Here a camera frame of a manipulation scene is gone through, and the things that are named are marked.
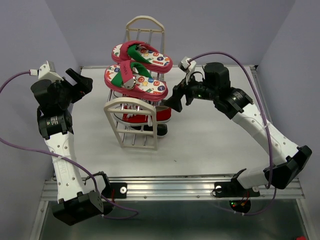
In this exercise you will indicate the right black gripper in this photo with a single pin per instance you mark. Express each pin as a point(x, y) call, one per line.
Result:
point(179, 90)

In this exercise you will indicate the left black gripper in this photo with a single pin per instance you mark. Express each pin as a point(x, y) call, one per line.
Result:
point(84, 85)

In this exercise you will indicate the red sneaker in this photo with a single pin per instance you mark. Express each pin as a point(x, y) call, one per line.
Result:
point(163, 115)
point(120, 95)

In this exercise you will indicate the pink green sandal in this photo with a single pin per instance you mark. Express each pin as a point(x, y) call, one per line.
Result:
point(144, 54)
point(132, 79)

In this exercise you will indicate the cream metal shoe shelf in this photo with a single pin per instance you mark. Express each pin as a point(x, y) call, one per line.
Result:
point(149, 30)

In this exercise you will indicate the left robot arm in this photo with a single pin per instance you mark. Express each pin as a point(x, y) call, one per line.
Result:
point(75, 201)

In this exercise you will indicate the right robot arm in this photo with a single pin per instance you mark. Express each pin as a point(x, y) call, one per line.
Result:
point(288, 159)

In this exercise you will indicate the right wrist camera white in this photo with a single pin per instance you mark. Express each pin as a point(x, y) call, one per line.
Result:
point(187, 65)

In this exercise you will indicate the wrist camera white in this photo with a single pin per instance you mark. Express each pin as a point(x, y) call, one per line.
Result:
point(46, 71)
point(187, 65)

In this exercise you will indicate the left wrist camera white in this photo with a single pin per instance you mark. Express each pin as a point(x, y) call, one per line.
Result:
point(46, 71)

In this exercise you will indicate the aluminium mounting rail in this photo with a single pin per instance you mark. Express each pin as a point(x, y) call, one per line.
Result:
point(179, 188)

